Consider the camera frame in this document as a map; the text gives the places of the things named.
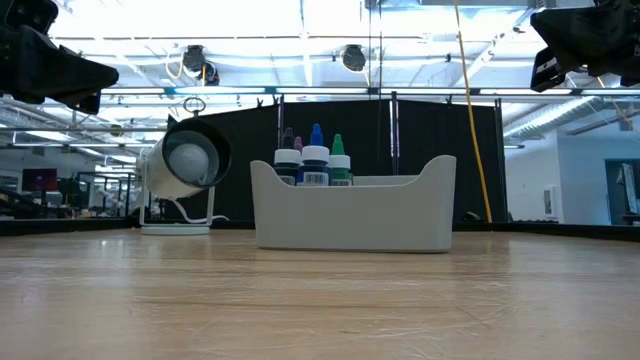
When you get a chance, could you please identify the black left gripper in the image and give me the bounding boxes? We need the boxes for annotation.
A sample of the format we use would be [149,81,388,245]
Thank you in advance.
[0,24,120,115]

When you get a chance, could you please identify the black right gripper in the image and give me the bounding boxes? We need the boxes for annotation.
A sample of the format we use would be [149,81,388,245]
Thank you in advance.
[529,0,640,94]

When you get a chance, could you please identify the black-tipped large dye bottle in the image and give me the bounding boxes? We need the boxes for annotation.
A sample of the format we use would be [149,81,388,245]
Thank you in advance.
[273,127,303,187]

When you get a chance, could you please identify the blue-tipped large dye bottle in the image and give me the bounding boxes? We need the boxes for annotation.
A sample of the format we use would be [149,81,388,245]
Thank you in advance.
[298,123,331,187]

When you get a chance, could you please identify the green-tipped large dye bottle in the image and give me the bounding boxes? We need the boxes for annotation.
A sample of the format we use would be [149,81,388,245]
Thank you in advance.
[327,133,355,187]

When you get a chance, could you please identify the dark red screen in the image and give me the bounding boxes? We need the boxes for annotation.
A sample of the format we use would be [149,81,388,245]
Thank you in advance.
[21,168,59,193]

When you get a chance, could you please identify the black metal rack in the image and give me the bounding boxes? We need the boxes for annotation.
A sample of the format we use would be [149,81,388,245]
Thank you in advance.
[75,171,137,219]

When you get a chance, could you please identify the white cylindrical spot lamp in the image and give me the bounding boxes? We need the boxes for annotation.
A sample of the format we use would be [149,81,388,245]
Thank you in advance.
[135,115,234,236]

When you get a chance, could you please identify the black partition curtain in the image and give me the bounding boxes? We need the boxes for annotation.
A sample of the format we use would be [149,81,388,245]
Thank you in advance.
[197,98,507,232]

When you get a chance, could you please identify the blue glass door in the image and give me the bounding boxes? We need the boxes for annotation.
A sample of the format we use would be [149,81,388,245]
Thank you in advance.
[603,158,640,226]

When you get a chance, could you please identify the light grey plastic bin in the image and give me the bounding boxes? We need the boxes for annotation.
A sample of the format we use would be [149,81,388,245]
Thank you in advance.
[249,154,457,254]

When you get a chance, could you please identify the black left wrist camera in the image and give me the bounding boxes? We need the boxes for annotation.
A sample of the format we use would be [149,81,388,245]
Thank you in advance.
[2,0,60,35]

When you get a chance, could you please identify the black ceiling cable reel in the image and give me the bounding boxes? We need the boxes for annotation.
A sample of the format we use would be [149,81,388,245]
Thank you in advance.
[341,43,369,74]
[180,43,221,87]

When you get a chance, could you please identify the yellow hanging cable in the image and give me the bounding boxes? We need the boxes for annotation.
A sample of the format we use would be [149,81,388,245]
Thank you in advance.
[453,0,495,225]

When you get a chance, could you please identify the white wall box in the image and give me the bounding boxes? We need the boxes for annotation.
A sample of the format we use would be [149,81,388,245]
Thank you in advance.
[543,184,560,217]

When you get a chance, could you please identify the white lamp cable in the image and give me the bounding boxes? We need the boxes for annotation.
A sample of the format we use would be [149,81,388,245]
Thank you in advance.
[169,198,231,225]

